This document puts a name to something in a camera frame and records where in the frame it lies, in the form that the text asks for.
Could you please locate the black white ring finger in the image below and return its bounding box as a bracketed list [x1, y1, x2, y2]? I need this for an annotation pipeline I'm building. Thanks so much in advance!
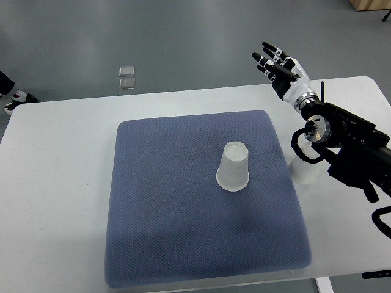
[262, 42, 289, 60]

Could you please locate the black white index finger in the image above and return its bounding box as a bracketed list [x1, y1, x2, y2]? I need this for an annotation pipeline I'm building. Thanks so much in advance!
[257, 63, 276, 82]

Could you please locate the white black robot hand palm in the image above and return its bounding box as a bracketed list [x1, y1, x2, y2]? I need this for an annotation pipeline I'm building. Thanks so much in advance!
[272, 57, 315, 107]

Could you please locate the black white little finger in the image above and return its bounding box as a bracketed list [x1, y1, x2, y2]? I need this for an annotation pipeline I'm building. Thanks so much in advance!
[263, 48, 282, 61]

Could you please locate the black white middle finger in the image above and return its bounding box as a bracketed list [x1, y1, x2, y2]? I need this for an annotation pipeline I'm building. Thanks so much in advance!
[252, 52, 275, 68]

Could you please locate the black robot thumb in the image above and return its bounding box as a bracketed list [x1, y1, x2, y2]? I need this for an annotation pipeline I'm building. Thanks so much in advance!
[270, 63, 300, 82]

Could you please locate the white paper cup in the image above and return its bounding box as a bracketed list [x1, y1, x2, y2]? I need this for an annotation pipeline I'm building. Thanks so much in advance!
[288, 143, 319, 184]
[216, 141, 249, 192]

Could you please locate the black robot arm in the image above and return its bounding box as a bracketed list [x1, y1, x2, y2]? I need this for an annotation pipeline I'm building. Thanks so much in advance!
[252, 42, 390, 203]

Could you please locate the wooden furniture corner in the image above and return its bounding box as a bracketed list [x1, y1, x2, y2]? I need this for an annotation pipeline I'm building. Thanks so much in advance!
[348, 0, 390, 12]

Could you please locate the white paper cup on mat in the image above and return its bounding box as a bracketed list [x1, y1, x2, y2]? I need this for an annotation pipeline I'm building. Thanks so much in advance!
[216, 141, 249, 192]

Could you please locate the black tripod leg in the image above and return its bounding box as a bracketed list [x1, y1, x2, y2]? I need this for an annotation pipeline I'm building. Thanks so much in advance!
[381, 10, 391, 22]

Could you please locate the upper metal floor plate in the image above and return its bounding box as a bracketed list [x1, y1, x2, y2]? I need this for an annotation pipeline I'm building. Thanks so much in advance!
[119, 65, 135, 77]

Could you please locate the blue textured cushion mat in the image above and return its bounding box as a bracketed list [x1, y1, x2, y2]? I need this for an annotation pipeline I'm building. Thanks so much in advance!
[105, 110, 312, 288]

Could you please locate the white table leg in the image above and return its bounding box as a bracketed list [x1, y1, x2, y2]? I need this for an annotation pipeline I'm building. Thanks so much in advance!
[315, 277, 334, 293]

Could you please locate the black table control panel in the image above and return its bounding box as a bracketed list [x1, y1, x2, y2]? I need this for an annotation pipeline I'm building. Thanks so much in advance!
[362, 270, 391, 280]

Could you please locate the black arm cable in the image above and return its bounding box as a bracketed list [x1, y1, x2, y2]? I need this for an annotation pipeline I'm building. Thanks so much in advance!
[291, 127, 325, 164]

